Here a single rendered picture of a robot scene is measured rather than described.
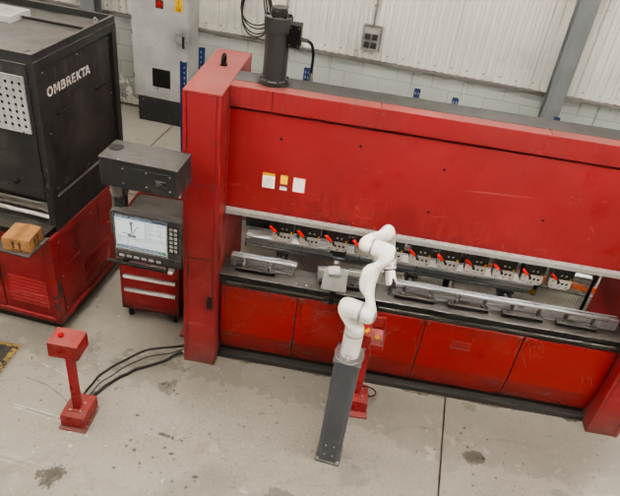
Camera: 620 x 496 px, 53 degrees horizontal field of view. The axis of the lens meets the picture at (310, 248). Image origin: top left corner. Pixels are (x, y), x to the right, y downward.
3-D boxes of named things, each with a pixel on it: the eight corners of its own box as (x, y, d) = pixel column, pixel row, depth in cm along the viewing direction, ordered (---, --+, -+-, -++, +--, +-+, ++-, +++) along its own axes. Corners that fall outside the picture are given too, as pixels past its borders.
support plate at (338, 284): (320, 289, 438) (320, 288, 437) (324, 268, 459) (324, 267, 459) (344, 293, 437) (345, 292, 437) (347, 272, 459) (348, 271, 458)
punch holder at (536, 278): (519, 281, 440) (526, 264, 431) (517, 275, 447) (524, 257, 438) (539, 285, 440) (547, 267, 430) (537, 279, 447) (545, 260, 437)
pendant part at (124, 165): (106, 269, 412) (95, 155, 364) (122, 249, 432) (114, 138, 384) (179, 284, 408) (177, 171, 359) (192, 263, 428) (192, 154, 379)
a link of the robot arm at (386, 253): (350, 315, 374) (375, 325, 369) (344, 319, 362) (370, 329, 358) (375, 237, 365) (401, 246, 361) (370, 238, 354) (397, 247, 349)
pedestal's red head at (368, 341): (354, 346, 442) (358, 328, 431) (355, 332, 455) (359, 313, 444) (382, 350, 441) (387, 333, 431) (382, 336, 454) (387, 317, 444)
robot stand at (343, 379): (339, 466, 435) (360, 367, 378) (314, 460, 438) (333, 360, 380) (342, 447, 450) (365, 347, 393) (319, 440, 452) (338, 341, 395)
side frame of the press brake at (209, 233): (183, 360, 502) (181, 89, 370) (211, 295, 571) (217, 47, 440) (214, 365, 500) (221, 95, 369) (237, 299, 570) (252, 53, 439)
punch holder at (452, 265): (435, 268, 443) (441, 249, 434) (435, 261, 450) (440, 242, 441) (456, 272, 442) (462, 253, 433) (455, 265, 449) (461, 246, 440)
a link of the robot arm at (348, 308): (359, 341, 370) (365, 312, 356) (331, 331, 375) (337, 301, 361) (366, 330, 379) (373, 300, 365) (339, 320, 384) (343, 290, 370)
